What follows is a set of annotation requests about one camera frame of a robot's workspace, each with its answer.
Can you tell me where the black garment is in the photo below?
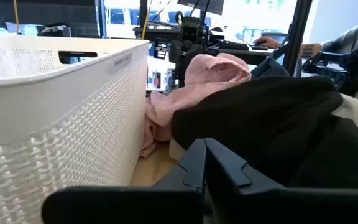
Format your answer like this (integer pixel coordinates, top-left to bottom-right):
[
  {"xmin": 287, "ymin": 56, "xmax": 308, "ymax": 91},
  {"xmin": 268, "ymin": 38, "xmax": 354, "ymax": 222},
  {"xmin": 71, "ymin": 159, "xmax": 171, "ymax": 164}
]
[{"xmin": 171, "ymin": 76, "xmax": 358, "ymax": 189}]

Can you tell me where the black pouch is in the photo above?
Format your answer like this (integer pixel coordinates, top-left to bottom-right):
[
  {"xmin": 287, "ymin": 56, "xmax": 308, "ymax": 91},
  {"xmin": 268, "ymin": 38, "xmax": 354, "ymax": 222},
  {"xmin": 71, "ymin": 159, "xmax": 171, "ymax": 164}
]
[{"xmin": 40, "ymin": 23, "xmax": 73, "ymax": 38}]

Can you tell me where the black keyboard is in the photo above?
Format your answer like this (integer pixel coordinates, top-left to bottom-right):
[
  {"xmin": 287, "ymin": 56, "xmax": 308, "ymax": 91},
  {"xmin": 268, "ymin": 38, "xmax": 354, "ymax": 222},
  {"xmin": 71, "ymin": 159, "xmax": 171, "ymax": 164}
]
[{"xmin": 216, "ymin": 39, "xmax": 250, "ymax": 51}]

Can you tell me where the dark blue Puma garment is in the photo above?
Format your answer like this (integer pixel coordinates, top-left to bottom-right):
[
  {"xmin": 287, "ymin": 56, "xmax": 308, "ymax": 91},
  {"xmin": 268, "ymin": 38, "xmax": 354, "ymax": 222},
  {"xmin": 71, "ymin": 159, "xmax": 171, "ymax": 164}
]
[{"xmin": 250, "ymin": 57, "xmax": 290, "ymax": 78}]

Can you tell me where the black chair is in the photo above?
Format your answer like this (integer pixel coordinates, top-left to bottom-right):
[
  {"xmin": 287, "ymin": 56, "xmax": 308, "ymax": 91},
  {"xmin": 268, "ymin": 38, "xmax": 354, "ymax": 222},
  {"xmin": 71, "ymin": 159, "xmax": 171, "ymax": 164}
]
[{"xmin": 302, "ymin": 49, "xmax": 358, "ymax": 110}]

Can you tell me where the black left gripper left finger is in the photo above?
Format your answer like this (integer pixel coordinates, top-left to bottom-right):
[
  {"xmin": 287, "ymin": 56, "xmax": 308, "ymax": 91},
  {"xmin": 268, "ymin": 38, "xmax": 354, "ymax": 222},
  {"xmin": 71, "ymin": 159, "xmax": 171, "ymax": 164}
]
[{"xmin": 41, "ymin": 138, "xmax": 207, "ymax": 224}]

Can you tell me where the person's hand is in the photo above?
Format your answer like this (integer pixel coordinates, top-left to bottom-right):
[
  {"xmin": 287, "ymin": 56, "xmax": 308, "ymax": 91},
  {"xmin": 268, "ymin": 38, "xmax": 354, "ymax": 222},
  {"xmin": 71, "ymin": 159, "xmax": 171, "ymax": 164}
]
[{"xmin": 253, "ymin": 36, "xmax": 282, "ymax": 49}]

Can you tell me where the cream grey garment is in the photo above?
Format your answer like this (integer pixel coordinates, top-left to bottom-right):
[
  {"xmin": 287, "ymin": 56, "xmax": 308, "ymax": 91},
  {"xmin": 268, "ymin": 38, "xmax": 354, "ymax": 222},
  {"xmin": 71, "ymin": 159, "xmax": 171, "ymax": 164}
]
[{"xmin": 331, "ymin": 93, "xmax": 358, "ymax": 136}]

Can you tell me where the white plastic laundry basket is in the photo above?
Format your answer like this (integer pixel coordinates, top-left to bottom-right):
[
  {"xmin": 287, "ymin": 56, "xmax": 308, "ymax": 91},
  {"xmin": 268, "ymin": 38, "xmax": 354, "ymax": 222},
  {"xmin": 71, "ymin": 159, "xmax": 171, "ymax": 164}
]
[{"xmin": 0, "ymin": 34, "xmax": 150, "ymax": 224}]

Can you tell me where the yellow cable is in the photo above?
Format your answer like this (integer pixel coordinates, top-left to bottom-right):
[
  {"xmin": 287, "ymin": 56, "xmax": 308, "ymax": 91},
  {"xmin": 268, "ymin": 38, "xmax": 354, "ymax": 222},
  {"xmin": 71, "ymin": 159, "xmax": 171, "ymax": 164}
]
[
  {"xmin": 12, "ymin": 0, "xmax": 20, "ymax": 35},
  {"xmin": 140, "ymin": 0, "xmax": 154, "ymax": 40}
]

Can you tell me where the black monitor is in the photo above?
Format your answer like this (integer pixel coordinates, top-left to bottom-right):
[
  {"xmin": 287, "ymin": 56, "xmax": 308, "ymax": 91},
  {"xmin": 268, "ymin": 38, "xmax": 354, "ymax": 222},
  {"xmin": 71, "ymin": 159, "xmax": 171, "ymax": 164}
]
[{"xmin": 0, "ymin": 0, "xmax": 101, "ymax": 38}]

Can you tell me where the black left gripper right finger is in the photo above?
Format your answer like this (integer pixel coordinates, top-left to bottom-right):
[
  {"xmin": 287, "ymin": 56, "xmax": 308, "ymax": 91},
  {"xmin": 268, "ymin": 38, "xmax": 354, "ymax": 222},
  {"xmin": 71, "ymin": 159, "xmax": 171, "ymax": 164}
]
[{"xmin": 205, "ymin": 138, "xmax": 358, "ymax": 224}]

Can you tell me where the pink garment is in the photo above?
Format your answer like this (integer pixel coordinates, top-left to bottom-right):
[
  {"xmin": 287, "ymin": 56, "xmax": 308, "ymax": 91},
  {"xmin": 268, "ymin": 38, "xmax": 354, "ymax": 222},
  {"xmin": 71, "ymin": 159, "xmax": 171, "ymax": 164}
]
[{"xmin": 140, "ymin": 52, "xmax": 253, "ymax": 159}]

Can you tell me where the black aluminium frame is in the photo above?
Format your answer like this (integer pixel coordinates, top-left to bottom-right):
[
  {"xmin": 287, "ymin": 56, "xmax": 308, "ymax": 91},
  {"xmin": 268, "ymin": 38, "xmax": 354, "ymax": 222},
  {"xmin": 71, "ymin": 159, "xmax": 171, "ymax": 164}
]
[{"xmin": 270, "ymin": 0, "xmax": 313, "ymax": 75}]

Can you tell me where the person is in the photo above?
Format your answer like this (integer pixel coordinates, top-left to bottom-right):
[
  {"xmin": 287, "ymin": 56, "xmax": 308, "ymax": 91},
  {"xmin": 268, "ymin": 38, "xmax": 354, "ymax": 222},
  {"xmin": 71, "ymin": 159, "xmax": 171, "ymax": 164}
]
[{"xmin": 298, "ymin": 18, "xmax": 358, "ymax": 103}]

